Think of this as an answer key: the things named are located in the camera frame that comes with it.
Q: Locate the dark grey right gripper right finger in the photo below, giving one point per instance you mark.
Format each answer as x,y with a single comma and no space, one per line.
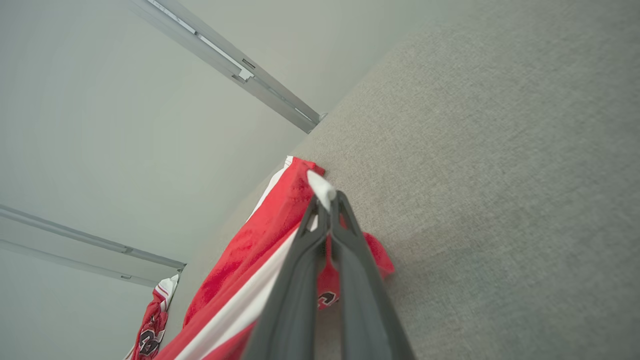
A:
365,300

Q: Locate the red and white sports jersey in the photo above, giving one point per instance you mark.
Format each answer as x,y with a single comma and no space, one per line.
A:
250,270

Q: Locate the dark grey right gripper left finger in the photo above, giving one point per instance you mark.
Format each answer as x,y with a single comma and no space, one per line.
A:
292,295

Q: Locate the grey fabric sofa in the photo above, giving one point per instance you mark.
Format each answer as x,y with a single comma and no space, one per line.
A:
475,175

